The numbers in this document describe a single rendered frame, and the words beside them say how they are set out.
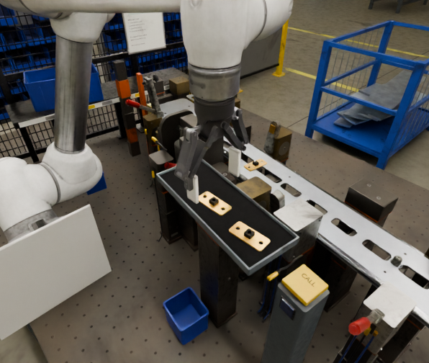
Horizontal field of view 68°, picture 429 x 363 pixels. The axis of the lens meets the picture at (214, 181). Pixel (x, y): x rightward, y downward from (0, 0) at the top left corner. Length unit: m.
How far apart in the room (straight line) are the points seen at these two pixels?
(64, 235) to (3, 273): 0.17
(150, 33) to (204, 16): 1.40
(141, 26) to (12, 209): 1.15
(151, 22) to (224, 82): 1.38
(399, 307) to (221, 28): 0.63
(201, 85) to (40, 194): 0.77
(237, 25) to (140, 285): 0.91
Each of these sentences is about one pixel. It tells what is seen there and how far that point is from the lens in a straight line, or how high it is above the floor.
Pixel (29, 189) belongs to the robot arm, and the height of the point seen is 1.01.
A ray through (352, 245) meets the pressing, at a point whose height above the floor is 1.00.
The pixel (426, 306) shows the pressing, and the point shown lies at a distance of 0.90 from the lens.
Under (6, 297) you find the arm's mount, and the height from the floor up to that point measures 0.85.
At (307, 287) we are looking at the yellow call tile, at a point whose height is 1.16.
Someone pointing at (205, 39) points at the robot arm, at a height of 1.53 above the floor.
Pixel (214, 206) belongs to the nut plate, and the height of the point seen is 1.16.
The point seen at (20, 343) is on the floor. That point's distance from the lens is 2.08.
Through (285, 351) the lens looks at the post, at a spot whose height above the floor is 0.97.
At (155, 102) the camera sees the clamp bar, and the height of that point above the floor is 1.12.
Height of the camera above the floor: 1.66
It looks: 38 degrees down
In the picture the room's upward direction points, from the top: straight up
